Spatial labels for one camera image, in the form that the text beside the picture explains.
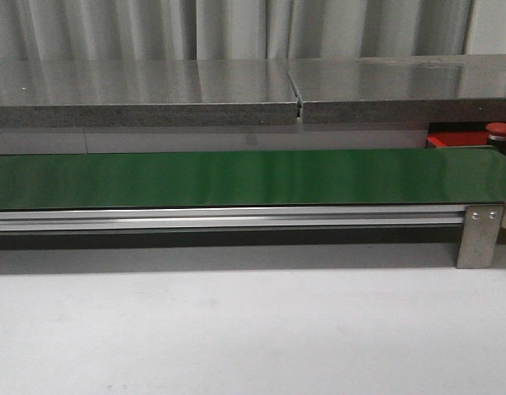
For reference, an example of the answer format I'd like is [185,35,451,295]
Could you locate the red plastic tray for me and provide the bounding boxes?
[425,131,506,149]

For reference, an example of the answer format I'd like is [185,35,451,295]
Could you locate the grey stone slab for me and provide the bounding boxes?
[0,60,299,128]
[287,54,506,124]

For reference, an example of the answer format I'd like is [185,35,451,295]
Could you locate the steel conveyor support bracket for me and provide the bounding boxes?
[456,204,504,269]

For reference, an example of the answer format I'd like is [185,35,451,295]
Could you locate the right grey stone slab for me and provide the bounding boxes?
[287,54,506,124]

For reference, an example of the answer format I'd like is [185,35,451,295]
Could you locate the left grey stone slab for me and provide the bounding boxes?
[0,60,299,128]

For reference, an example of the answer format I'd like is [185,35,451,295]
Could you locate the green conveyor belt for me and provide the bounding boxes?
[0,148,506,211]

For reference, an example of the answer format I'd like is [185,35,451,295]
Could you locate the grey pleated curtain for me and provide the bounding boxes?
[0,1,472,61]

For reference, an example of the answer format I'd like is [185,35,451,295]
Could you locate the aluminium conveyor side rail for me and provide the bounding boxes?
[0,205,467,232]

